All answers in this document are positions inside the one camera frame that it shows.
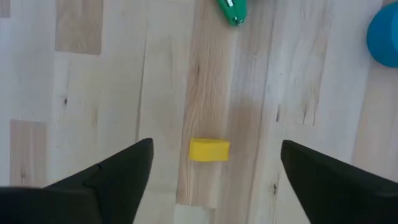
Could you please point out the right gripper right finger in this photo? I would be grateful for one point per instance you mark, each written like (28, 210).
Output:
(342, 193)

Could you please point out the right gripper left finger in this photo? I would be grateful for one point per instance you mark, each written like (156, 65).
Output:
(93, 196)

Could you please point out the yellow mini stapler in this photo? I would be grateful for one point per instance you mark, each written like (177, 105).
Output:
(210, 151)

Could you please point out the blue tape roll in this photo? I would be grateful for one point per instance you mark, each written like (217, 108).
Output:
(385, 37)

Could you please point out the green mini stapler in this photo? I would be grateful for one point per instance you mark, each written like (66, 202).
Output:
(236, 12)

